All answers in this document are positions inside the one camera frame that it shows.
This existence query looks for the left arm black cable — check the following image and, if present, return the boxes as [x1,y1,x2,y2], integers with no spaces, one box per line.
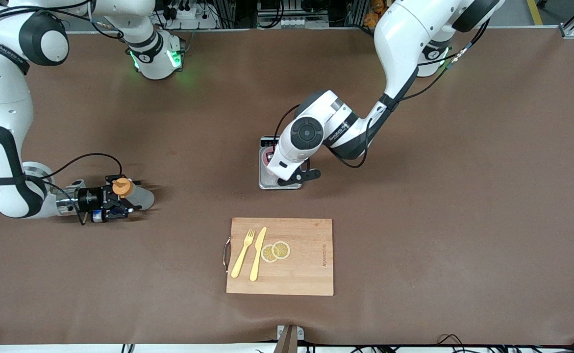
[273,19,489,169]

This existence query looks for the yellow plastic knife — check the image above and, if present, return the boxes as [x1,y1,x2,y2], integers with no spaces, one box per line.
[249,227,268,282]

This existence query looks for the translucent sauce bottle orange cap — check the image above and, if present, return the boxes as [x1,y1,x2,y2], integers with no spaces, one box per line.
[112,177,155,210]

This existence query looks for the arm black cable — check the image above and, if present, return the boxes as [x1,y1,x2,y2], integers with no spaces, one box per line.
[273,19,489,169]
[0,0,136,226]

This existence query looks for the white power strip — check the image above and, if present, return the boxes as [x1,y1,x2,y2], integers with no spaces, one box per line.
[167,0,219,30]

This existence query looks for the wooden cutting board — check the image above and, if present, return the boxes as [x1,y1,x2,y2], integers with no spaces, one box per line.
[223,218,334,296]

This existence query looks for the orange snack bags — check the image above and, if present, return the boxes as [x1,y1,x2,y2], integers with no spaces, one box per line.
[364,0,391,28]

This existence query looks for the yellow plastic fork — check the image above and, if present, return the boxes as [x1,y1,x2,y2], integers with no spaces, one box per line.
[231,228,256,278]

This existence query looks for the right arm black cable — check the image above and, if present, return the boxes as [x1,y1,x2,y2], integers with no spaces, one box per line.
[0,0,136,226]

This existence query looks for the black cable loops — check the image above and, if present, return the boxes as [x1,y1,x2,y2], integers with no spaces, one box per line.
[436,334,465,353]

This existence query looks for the silver digital kitchen scale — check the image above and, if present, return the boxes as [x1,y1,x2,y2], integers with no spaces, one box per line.
[259,136,303,190]

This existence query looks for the front camera mounting bracket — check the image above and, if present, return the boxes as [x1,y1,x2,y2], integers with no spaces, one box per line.
[273,325,305,353]

